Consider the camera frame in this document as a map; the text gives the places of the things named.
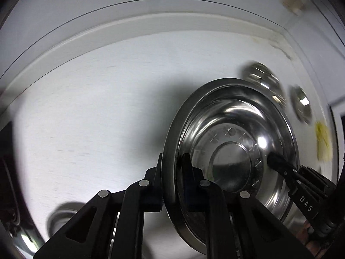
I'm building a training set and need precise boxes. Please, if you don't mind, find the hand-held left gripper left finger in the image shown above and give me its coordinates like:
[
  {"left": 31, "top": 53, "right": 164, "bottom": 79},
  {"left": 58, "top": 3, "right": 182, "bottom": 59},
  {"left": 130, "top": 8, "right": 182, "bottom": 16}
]
[{"left": 32, "top": 153, "right": 165, "bottom": 259}]

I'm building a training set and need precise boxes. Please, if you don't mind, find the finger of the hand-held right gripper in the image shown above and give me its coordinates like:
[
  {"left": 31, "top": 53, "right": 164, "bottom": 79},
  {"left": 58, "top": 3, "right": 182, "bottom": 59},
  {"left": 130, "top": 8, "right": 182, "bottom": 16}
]
[{"left": 266, "top": 152, "right": 305, "bottom": 195}]

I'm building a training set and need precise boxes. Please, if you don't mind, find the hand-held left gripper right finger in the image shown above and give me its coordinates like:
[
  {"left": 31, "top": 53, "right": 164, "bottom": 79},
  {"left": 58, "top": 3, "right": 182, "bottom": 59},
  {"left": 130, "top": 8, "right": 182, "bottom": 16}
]
[{"left": 180, "top": 153, "right": 311, "bottom": 259}]

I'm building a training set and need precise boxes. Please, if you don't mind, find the large stainless steel plate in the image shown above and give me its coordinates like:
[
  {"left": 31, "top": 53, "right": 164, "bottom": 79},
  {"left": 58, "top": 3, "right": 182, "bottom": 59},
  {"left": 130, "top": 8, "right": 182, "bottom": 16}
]
[{"left": 162, "top": 78, "right": 300, "bottom": 254}]

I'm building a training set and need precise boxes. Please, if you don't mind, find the yellow sponge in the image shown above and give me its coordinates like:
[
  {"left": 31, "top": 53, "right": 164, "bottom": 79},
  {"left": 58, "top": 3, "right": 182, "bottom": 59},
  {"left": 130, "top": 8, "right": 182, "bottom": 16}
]
[{"left": 315, "top": 121, "right": 332, "bottom": 161}]

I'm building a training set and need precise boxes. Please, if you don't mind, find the small stainless steel bowl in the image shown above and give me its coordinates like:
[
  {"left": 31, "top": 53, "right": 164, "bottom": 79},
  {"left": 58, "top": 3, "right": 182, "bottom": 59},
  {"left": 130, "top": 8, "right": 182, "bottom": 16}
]
[
  {"left": 289, "top": 85, "right": 313, "bottom": 125},
  {"left": 242, "top": 62, "right": 287, "bottom": 106}
]

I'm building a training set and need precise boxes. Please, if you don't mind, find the blurred steel dish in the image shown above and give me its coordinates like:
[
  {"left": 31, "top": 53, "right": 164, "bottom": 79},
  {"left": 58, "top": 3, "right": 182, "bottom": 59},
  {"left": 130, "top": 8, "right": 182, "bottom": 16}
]
[{"left": 0, "top": 202, "right": 85, "bottom": 259}]

